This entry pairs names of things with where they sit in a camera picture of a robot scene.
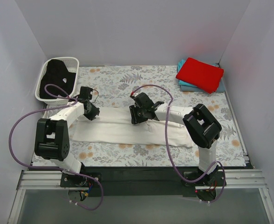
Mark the white t shirt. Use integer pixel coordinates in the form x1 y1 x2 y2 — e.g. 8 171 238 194
71 107 194 148

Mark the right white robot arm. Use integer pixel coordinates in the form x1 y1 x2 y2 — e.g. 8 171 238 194
129 92 222 186

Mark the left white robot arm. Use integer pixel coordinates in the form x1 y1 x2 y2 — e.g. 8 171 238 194
34 86 100 187

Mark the floral table mat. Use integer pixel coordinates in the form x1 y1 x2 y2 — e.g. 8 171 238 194
70 65 248 167

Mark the white plastic basket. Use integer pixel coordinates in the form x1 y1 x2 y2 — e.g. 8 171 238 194
34 57 79 105

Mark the black t shirt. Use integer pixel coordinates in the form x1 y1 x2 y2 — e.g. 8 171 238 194
39 59 76 99

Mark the red folded t shirt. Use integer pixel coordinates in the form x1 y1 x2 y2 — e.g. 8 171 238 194
176 57 224 94

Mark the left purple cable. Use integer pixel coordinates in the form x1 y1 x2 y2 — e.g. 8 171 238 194
8 84 104 210

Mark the purple cable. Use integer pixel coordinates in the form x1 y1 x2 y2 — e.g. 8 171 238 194
8 84 104 210
130 84 227 204

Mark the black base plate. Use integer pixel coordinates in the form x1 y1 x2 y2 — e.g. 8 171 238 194
55 165 229 198

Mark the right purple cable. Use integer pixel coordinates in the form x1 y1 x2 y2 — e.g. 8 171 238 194
130 84 227 204

